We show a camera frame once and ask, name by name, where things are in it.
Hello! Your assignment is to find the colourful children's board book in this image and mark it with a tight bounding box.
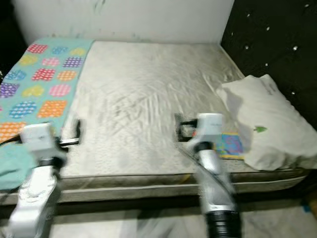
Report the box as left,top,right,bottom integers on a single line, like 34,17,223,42
214,131,246,160

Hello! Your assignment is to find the white pillow with green print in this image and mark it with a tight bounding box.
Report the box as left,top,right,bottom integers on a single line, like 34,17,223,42
215,74,317,171

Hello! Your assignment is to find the grey quilted mattress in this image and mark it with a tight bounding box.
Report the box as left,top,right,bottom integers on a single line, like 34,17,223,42
0,40,310,204

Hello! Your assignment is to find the teal patterned blanket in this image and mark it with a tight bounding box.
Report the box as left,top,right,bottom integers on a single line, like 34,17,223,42
0,37,95,191

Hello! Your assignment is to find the dark tufted studded headboard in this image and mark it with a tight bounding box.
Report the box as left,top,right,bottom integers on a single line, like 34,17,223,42
220,0,317,127

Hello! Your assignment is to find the small blue scrap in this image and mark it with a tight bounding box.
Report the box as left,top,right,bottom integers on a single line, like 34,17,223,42
302,198,314,214

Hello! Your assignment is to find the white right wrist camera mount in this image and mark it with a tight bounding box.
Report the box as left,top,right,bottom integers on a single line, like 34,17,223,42
187,113,224,149

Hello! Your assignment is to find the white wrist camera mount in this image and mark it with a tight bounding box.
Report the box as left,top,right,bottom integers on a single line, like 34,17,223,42
20,123,64,159
187,113,224,149

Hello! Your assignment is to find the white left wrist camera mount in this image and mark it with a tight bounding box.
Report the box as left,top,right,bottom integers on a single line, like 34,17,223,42
20,123,64,159

